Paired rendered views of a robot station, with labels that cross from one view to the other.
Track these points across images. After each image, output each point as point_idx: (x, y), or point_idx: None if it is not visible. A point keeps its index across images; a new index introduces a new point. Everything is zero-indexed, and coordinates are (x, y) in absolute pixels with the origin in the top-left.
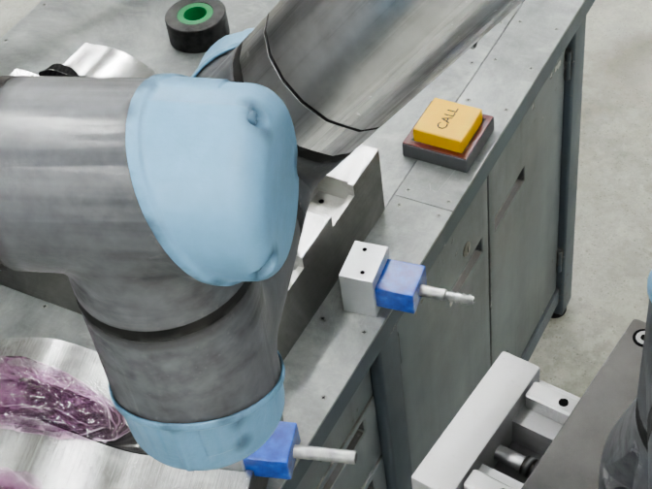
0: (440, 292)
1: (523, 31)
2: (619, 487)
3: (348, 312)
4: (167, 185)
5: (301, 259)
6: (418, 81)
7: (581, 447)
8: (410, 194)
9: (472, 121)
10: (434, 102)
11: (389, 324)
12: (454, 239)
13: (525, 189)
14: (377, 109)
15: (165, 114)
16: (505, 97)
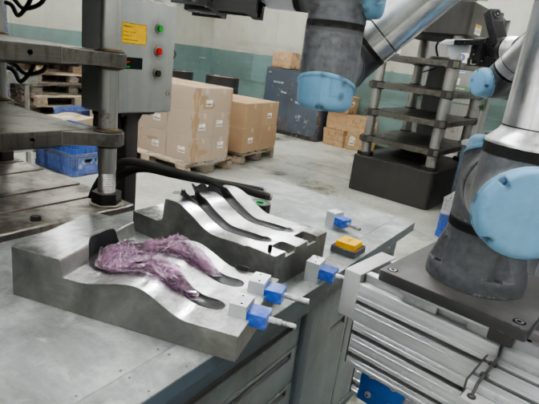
0: (343, 276)
1: (376, 234)
2: (436, 257)
3: (305, 280)
4: None
5: (295, 247)
6: (413, 24)
7: (418, 258)
8: (332, 259)
9: (358, 243)
10: (344, 236)
11: (319, 290)
12: (338, 302)
13: None
14: (398, 34)
15: None
16: (369, 246)
